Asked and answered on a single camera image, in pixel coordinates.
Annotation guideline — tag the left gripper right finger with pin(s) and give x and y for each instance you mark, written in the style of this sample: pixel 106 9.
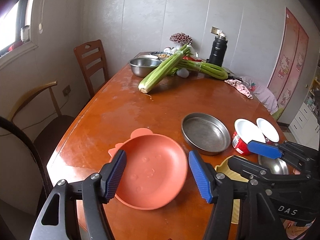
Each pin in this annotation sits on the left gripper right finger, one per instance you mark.
pixel 217 189

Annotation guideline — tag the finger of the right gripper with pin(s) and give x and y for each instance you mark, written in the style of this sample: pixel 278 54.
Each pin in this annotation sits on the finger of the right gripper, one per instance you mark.
pixel 248 169
pixel 302 158

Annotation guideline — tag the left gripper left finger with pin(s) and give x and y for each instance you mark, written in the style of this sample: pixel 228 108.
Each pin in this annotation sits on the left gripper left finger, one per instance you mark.
pixel 58 218

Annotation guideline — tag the yellow shell-shaped plate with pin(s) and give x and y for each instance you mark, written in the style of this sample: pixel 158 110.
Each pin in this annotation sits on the yellow shell-shaped plate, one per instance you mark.
pixel 224 168

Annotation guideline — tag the large steel bowl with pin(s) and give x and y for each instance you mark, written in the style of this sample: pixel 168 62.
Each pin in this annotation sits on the large steel bowl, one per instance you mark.
pixel 276 166

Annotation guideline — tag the large red paper bowl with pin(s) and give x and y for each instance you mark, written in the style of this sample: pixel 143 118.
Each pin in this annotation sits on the large red paper bowl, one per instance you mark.
pixel 245 131

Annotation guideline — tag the small red paper bowl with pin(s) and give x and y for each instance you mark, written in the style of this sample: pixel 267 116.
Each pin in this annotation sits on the small red paper bowl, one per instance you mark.
pixel 268 130

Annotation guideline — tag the steel pan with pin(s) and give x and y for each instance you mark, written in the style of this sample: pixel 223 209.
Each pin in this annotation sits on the steel pan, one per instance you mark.
pixel 205 133

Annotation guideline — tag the orange plastic plate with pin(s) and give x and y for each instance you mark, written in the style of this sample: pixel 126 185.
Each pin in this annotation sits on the orange plastic plate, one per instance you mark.
pixel 155 171

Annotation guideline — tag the pink cloth on table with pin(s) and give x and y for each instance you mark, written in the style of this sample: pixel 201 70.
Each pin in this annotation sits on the pink cloth on table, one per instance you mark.
pixel 240 88

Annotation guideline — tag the hello kitty pink door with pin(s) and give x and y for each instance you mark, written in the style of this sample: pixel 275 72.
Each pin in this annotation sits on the hello kitty pink door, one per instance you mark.
pixel 290 61

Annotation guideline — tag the rear celery bunch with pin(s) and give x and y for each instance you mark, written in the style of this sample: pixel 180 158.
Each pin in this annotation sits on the rear celery bunch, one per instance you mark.
pixel 202 67

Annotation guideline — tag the celery bunch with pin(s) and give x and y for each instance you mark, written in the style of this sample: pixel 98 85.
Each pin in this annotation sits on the celery bunch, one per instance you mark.
pixel 157 75
pixel 202 67

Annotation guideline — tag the white foam-net fruit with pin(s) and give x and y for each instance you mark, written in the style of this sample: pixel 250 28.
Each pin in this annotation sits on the white foam-net fruit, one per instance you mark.
pixel 182 72

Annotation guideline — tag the black thermos bottle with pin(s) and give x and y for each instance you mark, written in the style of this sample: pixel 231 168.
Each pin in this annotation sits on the black thermos bottle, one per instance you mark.
pixel 218 51

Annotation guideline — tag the front celery bunch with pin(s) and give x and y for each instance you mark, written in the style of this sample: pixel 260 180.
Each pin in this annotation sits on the front celery bunch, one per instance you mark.
pixel 157 75

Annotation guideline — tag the patterned plate with food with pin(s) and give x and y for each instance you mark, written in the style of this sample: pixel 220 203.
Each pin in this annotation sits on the patterned plate with food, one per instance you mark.
pixel 161 54

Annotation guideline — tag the dried flower bouquet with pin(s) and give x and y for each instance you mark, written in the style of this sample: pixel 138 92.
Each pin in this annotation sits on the dried flower bouquet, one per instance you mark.
pixel 181 38

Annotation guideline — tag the small steel bowl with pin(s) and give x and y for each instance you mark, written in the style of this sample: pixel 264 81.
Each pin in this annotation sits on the small steel bowl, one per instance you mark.
pixel 143 66

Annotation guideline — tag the brown slatted wooden chair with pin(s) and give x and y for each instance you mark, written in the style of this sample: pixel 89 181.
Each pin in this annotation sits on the brown slatted wooden chair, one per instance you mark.
pixel 91 59

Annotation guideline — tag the window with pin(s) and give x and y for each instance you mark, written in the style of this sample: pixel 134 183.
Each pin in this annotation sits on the window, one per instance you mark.
pixel 15 26

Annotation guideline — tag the white wall socket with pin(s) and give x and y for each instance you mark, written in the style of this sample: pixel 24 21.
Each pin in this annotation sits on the white wall socket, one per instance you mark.
pixel 216 31

